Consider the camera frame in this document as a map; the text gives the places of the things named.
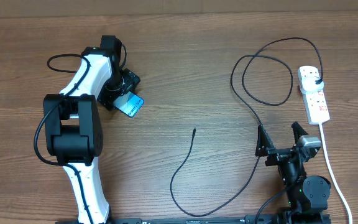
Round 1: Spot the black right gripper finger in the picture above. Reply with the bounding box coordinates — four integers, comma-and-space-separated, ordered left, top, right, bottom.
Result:
255, 124, 275, 157
291, 121, 307, 145

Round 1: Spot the white power strip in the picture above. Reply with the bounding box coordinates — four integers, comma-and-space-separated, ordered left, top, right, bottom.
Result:
297, 65, 330, 125

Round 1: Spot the black charger cable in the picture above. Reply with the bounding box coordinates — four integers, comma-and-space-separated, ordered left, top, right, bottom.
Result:
170, 37, 324, 218

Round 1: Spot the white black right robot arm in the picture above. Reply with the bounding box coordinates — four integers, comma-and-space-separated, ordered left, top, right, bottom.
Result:
251, 122, 331, 223

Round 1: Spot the blue screen smartphone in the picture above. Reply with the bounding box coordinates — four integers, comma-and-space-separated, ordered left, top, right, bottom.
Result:
113, 92, 144, 118

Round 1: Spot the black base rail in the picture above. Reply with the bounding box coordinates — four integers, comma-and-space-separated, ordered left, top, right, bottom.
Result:
54, 213, 332, 224

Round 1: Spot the white power strip cord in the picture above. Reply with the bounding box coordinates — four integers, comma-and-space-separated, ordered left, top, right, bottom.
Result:
318, 123, 354, 224

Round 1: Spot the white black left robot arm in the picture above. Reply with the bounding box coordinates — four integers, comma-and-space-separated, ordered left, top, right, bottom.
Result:
34, 35, 144, 223

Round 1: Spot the white charger adapter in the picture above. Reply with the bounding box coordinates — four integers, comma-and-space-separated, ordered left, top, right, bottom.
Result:
300, 77, 324, 94

